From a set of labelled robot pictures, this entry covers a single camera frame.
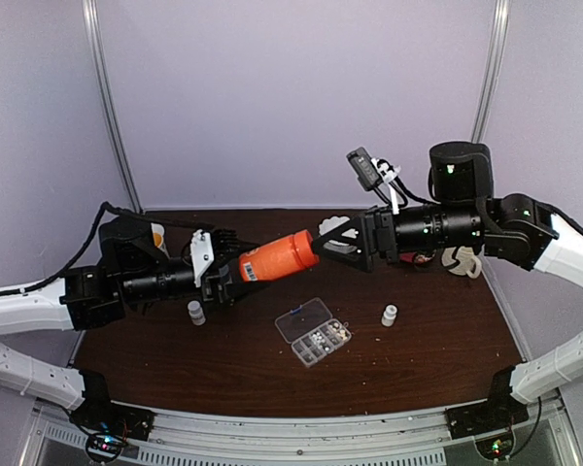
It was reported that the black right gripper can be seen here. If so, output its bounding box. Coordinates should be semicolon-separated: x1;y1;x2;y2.
311;202;483;274

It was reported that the small white capped bottle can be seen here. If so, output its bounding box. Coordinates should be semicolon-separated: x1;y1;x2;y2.
187;300;206;326

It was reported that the orange cylindrical bottle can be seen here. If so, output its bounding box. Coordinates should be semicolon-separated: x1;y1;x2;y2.
239;230;320;282

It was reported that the small white pill bottle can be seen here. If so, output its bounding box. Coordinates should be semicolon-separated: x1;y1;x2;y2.
381;304;398;327

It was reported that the clear plastic pill organizer box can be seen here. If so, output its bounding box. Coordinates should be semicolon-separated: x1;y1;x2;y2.
274;297;352;368

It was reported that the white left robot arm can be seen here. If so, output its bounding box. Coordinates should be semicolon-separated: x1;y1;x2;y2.
0;216;266;431

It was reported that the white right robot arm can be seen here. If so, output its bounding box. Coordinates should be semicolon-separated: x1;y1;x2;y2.
311;141;583;429

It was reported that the red floral plate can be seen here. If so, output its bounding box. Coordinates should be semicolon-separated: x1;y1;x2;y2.
399;251;435;267

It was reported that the floral mug with yellow interior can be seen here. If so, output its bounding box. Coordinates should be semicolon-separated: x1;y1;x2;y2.
151;223;168;254

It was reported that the cream ribbed mug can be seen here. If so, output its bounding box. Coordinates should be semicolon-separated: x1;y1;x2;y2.
441;247;482;280

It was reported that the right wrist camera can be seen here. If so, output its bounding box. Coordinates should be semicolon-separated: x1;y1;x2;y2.
346;147;407;215

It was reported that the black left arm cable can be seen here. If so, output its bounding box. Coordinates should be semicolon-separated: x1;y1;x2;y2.
0;202;215;300

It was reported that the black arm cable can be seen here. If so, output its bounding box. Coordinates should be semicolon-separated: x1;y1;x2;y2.
0;202;215;300
548;203;583;249

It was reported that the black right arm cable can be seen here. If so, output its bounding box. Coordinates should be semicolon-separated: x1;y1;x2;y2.
548;203;583;249

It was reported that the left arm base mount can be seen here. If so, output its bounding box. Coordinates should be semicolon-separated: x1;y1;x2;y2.
69;400;154;441

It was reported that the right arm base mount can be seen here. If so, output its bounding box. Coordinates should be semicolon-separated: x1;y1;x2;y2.
445;402;529;440

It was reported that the right aluminium frame post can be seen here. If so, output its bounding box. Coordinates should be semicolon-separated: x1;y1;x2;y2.
449;0;510;219

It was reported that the aluminium frame post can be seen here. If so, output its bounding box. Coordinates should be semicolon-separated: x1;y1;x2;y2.
82;0;143;213
449;0;510;219

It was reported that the aluminium front rail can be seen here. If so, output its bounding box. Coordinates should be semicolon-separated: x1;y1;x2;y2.
21;383;574;466

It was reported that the left aluminium frame post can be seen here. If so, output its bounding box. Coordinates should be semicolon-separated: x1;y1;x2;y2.
82;0;143;213

